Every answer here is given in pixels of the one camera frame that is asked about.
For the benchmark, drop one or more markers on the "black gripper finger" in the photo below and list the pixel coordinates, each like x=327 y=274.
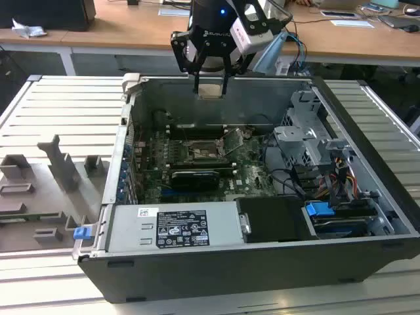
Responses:
x=178 y=49
x=225 y=83

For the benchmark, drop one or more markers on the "small square CPU plate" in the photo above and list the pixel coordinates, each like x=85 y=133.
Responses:
x=210 y=91

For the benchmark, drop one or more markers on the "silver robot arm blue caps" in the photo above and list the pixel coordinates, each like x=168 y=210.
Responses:
x=272 y=54

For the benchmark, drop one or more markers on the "CPU socket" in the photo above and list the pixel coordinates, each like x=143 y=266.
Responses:
x=203 y=151

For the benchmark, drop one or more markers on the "blue slot retainer clip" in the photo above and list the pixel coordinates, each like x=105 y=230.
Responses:
x=121 y=196
x=126 y=150
x=124 y=169

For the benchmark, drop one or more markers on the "long wooden desk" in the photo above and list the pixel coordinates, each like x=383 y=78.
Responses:
x=131 y=33

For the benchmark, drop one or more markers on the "silver metal drive cage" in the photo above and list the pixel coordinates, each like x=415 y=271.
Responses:
x=295 y=144

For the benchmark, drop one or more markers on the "green motherboard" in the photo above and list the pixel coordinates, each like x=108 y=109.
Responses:
x=252 y=177

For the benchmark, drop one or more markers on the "white barcode sticker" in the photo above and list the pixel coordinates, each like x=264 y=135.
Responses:
x=241 y=181

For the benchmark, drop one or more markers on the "black graphics card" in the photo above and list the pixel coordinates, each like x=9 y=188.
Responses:
x=195 y=180

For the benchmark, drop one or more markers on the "flat dark tablet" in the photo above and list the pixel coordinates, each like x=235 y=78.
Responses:
x=338 y=13

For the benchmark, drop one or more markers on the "black computer box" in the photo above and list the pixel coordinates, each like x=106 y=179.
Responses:
x=46 y=13

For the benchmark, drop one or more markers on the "white paper sheet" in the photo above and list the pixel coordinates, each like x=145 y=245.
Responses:
x=351 y=23

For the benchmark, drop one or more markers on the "black plastic shroud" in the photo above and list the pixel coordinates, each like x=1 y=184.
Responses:
x=272 y=220

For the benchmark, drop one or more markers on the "crumpled silver foil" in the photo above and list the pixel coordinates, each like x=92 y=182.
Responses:
x=28 y=29

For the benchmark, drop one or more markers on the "blue disk carrier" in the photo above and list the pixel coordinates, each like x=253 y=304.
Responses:
x=320 y=209

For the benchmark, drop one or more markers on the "grey power supply unit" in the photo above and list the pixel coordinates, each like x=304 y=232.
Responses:
x=131 y=229

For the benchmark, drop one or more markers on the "dark closed laptop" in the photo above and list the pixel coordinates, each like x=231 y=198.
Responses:
x=397 y=21

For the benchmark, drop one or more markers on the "dark hard disk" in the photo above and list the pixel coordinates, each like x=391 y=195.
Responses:
x=344 y=223

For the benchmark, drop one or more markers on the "black computer mouse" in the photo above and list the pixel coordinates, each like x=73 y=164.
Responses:
x=410 y=28

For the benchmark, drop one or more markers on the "black open PC case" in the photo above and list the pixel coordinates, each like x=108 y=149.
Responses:
x=229 y=279

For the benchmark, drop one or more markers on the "grey parts rack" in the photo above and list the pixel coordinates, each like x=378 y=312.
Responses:
x=39 y=190

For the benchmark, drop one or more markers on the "blue case latch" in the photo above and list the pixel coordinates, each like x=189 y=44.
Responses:
x=82 y=233

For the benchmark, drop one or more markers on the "green RAM stick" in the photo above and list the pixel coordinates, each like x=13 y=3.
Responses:
x=19 y=216

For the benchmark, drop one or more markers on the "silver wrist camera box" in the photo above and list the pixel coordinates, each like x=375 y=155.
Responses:
x=252 y=39

